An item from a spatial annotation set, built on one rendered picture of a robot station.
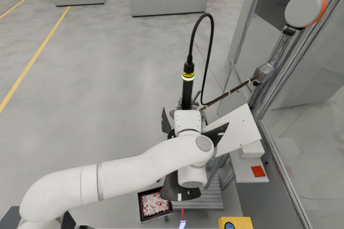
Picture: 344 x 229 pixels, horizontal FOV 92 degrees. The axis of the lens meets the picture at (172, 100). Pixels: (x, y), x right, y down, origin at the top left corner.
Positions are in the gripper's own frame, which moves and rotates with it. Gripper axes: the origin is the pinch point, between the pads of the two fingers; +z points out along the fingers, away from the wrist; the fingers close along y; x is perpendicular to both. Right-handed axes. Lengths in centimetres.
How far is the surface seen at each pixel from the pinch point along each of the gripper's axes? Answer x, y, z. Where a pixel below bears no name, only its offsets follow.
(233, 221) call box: -58, 28, -33
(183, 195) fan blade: -46, 0, -24
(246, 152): -68, 52, 11
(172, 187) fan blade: -48, -5, -19
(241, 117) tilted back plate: -34, 39, 18
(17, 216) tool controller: -41, -76, -33
